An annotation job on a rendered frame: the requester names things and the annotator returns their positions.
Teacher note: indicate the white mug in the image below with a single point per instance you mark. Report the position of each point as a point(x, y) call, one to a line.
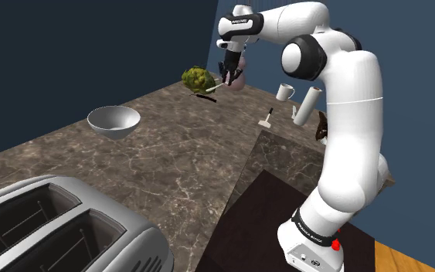
point(284, 92)

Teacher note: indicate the small white object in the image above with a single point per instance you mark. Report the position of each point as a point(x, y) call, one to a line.
point(294, 112)

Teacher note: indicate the white slender utensil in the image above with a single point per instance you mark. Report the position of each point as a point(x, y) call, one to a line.
point(215, 88)

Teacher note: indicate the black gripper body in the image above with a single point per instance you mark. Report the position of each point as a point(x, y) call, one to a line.
point(233, 59)

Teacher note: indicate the pale pink vase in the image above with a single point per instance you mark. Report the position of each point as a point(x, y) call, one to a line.
point(240, 83)

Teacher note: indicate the dark brown lumpy figure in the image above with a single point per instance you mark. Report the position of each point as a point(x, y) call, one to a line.
point(321, 130)

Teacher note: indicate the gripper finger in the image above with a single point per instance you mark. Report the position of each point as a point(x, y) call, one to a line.
point(222, 71)
point(236, 77)

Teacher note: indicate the silver two-slot toaster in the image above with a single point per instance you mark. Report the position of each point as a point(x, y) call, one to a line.
point(66, 229)

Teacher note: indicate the dark robot stand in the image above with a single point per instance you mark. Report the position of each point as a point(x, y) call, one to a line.
point(247, 233)

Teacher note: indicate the white paper towel roll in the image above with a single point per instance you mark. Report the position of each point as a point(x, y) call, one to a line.
point(307, 106)

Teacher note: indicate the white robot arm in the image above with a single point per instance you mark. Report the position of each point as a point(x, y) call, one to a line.
point(352, 113)

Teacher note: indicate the black slender utensil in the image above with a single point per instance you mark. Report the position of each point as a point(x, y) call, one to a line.
point(206, 98)

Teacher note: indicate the white bowl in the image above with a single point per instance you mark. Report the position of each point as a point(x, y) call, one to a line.
point(114, 121)

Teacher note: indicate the green yellow lettuce head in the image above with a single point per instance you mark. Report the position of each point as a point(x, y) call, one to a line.
point(197, 79)

